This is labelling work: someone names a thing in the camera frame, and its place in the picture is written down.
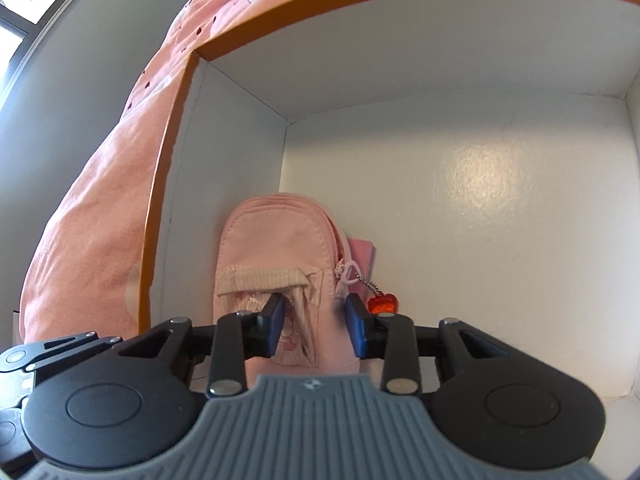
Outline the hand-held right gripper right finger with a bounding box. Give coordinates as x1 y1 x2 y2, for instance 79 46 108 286
345 292 506 395

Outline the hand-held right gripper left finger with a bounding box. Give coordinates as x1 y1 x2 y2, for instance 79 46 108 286
117 292 287 398

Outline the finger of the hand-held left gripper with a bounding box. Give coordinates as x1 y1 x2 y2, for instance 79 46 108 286
0 331 121 372

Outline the pink fabric pouch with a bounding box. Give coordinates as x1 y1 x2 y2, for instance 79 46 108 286
212 192 361 376

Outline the orange cardboard box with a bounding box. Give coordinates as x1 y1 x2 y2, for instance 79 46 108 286
137 0 640 401

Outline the red heart charm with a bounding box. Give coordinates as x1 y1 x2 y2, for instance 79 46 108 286
350 270 399 317

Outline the pink flat packet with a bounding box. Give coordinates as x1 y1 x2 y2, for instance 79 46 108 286
345 237 376 282

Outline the pink printed blanket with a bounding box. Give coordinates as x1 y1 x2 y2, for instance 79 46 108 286
20 0 281 346

